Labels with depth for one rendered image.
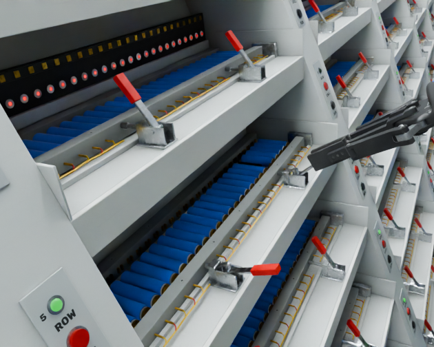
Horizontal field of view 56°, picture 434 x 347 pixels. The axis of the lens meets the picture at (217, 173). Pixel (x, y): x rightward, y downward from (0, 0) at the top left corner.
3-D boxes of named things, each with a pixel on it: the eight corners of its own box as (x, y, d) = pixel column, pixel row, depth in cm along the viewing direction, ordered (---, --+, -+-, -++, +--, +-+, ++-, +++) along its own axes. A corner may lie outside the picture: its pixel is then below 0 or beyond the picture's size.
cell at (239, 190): (216, 190, 73) (249, 195, 70) (211, 195, 72) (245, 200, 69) (215, 181, 72) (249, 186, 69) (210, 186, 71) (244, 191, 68)
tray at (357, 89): (388, 77, 140) (392, 35, 134) (347, 147, 94) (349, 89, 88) (329, 76, 149) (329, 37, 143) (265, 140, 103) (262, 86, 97)
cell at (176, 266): (149, 259, 58) (187, 270, 55) (140, 267, 56) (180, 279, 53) (146, 248, 57) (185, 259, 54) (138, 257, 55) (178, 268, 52)
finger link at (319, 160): (355, 154, 64) (354, 156, 63) (316, 169, 68) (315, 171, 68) (345, 138, 63) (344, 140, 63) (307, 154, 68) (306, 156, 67)
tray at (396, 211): (421, 178, 150) (426, 143, 144) (398, 286, 104) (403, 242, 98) (363, 171, 159) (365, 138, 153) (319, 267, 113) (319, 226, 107)
